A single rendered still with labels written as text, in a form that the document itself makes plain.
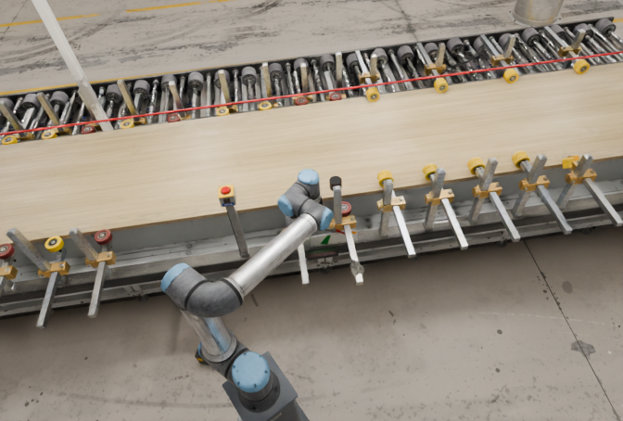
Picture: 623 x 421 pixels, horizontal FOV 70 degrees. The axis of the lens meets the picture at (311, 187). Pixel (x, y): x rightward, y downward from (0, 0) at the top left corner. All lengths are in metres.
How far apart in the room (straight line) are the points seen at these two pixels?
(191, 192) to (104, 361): 1.27
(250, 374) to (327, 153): 1.28
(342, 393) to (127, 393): 1.27
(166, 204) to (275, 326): 1.08
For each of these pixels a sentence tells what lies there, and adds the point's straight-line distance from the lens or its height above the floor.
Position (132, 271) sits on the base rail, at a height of 0.70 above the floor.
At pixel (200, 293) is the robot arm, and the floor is 1.45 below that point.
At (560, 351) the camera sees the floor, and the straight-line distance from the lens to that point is 3.18.
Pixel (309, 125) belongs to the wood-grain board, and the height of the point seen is 0.90.
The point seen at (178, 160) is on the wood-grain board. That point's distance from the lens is 2.73.
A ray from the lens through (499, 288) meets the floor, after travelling 3.24.
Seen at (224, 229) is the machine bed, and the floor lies 0.68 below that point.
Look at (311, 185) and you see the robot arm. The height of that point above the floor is 1.31.
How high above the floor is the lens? 2.71
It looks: 49 degrees down
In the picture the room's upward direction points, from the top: 5 degrees counter-clockwise
